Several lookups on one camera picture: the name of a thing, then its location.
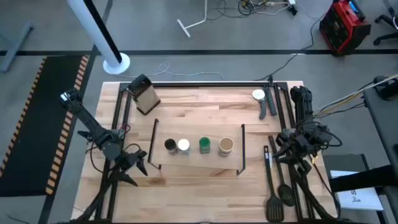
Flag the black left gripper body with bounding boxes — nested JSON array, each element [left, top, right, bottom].
[[118, 149, 148, 170]]

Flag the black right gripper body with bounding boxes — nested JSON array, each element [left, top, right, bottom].
[[280, 131, 312, 157]]

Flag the red spice jar black lid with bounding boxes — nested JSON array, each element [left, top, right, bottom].
[[164, 138, 178, 156]]

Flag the bagel sesame jar white lid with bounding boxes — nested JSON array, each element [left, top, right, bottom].
[[177, 138, 191, 156]]

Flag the clear spice jar tan lid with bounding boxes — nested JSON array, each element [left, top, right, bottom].
[[218, 137, 234, 157]]

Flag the wooden shelf riser black legs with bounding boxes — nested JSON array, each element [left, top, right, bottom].
[[147, 118, 246, 176]]

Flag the green spice jar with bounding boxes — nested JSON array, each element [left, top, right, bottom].
[[198, 136, 211, 154]]

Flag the black slotted spoon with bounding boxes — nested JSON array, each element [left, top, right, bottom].
[[268, 135, 295, 208]]

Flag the black can opener white knob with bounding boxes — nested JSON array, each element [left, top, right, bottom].
[[251, 83, 277, 121]]

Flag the black slotted spatula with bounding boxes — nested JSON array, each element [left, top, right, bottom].
[[263, 145, 285, 223]]

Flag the steel box grater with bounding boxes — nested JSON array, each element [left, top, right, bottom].
[[127, 73, 162, 116]]

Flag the white paper sheet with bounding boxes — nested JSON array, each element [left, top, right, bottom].
[[329, 169, 385, 212]]

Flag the dark grey desk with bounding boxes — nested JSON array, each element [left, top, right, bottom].
[[329, 86, 398, 224]]

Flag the black mat orange striped edge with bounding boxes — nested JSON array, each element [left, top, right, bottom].
[[0, 55, 91, 197]]

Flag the black desk clamp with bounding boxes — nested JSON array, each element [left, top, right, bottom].
[[373, 75, 398, 101]]

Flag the red and black equipment box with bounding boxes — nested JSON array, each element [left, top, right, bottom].
[[319, 0, 373, 57]]

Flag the white pole with round base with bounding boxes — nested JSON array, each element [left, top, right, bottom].
[[67, 0, 131, 75]]

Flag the white T-shaped stand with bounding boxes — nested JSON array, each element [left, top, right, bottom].
[[176, 0, 208, 39]]

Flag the black office chair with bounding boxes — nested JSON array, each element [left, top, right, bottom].
[[373, 0, 398, 47]]

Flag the grey table leg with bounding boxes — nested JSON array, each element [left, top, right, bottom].
[[0, 20, 35, 74]]

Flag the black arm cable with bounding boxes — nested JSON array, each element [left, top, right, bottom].
[[85, 141, 108, 175]]

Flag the yellow cable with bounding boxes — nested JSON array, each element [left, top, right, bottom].
[[313, 93, 366, 118]]

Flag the black floor cable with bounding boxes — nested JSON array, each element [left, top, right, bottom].
[[253, 14, 326, 82]]

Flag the thin white floor cable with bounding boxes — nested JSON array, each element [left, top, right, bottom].
[[116, 61, 224, 79]]

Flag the black metal table frame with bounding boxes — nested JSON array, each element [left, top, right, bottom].
[[79, 81, 338, 224]]

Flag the tangled floor cables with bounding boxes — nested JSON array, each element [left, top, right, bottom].
[[206, 0, 299, 19]]

